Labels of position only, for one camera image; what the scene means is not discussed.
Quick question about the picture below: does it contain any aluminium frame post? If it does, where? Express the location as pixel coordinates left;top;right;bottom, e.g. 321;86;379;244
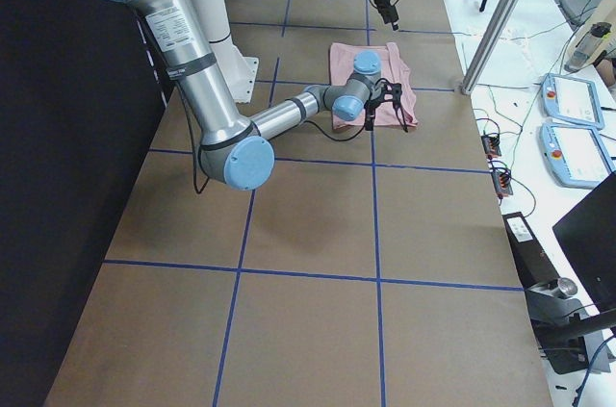
460;0;518;95

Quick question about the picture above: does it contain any upper orange connector board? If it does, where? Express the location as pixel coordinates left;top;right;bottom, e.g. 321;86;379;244
481;133;501;160

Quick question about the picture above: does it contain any pink Snoopy t-shirt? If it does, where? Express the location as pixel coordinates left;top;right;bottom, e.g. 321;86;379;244
328;41;420;132

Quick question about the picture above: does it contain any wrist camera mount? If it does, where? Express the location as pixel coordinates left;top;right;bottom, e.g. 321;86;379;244
379;79;402;109

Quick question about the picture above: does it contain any black monitor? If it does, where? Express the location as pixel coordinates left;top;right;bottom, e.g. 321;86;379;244
552;174;616;311

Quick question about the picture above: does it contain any orange connector board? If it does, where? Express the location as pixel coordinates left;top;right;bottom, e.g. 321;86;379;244
489;161;513;199
481;133;501;160

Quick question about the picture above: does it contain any clear water bottle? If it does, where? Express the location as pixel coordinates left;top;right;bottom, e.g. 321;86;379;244
564;22;611;73

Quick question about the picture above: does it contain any black clamp with metal knob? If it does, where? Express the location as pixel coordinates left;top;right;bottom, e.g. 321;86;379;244
525;283;615;375

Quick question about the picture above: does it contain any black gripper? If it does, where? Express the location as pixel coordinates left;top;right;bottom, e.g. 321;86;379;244
364;92;385;131
373;0;399;31

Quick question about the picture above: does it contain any teach pendant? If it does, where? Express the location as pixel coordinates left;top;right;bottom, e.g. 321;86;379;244
541;73;604;130
539;122;615;190

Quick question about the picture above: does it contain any lower orange connector board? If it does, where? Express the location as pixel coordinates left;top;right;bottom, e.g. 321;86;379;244
489;161;513;199

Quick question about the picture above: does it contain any lower teach pendant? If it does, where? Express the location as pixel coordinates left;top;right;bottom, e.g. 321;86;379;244
539;122;615;190

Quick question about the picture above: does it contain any black box with label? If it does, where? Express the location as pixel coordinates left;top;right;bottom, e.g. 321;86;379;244
502;212;559;289

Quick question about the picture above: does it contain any upper teach pendant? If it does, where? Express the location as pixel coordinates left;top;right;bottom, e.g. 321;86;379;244
541;73;604;130

